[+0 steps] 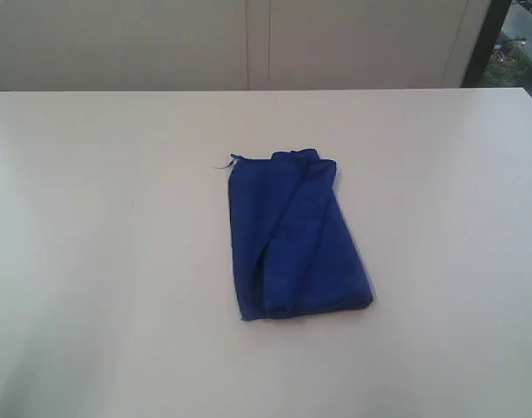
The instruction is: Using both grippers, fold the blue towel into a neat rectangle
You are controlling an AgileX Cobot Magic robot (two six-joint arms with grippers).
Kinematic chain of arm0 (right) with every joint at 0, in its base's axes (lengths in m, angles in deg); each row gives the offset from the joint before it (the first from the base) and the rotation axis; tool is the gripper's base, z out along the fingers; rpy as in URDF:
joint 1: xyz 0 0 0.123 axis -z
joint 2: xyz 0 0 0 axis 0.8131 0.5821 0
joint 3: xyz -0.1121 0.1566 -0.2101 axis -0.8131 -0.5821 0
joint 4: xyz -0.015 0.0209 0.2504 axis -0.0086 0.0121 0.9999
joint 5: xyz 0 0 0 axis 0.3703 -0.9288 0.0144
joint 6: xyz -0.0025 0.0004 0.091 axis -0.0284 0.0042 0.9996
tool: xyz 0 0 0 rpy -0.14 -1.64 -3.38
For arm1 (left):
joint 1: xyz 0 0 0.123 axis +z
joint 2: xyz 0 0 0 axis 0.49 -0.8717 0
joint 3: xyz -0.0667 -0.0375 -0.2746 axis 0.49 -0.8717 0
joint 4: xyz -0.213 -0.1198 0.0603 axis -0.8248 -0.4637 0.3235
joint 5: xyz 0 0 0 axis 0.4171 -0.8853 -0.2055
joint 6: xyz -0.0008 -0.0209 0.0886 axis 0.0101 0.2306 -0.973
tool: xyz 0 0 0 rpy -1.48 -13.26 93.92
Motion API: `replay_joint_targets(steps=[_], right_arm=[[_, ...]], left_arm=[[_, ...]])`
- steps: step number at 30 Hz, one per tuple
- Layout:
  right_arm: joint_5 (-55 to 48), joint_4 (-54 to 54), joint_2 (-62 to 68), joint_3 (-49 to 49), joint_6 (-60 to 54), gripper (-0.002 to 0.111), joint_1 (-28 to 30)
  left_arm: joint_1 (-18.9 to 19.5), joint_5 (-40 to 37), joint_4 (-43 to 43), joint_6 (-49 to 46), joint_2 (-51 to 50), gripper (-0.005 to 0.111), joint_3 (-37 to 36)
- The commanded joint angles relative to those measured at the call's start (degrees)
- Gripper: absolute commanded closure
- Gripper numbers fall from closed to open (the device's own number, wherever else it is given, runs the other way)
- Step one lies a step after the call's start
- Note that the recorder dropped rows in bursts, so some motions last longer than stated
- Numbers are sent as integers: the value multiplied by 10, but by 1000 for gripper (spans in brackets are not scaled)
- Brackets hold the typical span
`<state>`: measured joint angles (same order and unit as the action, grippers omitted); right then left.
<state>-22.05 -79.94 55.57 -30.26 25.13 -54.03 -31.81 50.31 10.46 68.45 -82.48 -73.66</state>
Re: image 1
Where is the blue towel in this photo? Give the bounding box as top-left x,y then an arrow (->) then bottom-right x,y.
227,149 -> 374,321

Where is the beige wall panel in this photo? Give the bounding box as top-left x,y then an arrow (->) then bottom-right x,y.
0,1 -> 489,91

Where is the black window frame post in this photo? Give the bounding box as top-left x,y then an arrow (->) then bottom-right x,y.
461,0 -> 512,88

